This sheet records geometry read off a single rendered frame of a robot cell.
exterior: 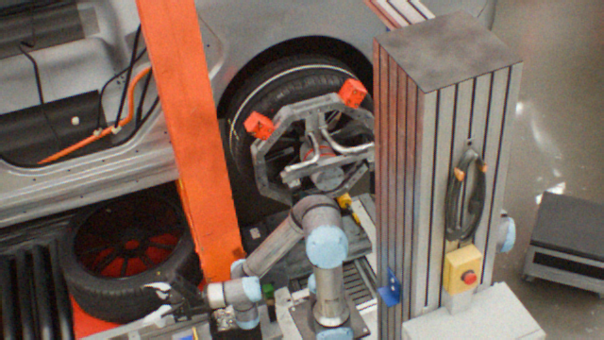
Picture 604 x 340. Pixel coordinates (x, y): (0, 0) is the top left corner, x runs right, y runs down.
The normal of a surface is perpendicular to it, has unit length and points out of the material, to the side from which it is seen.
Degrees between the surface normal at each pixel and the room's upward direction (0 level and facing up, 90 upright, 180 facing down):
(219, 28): 90
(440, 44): 0
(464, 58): 0
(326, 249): 82
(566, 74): 0
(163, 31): 90
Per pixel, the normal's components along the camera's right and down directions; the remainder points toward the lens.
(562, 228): -0.07, -0.72
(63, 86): 0.22, 0.09
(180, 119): 0.33, 0.63
